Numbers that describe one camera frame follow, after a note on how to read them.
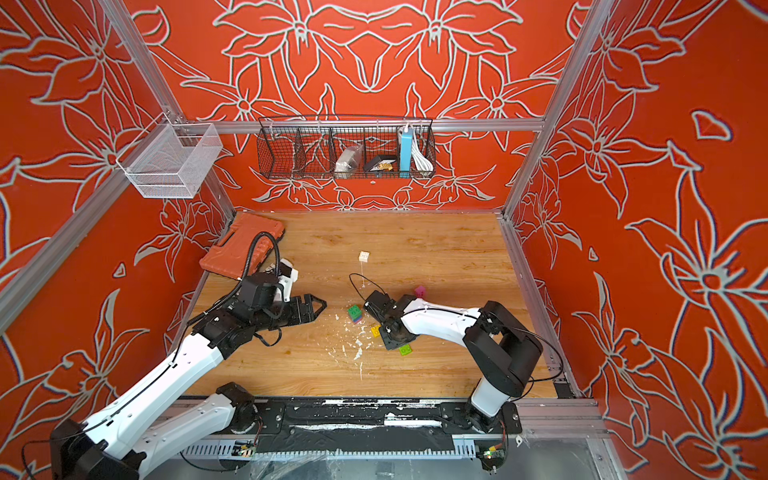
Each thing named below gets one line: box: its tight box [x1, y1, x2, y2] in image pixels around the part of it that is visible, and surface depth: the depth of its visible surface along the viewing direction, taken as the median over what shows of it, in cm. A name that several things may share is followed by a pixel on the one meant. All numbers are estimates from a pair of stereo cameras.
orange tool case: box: [200, 213, 285, 280], surface depth 103 cm
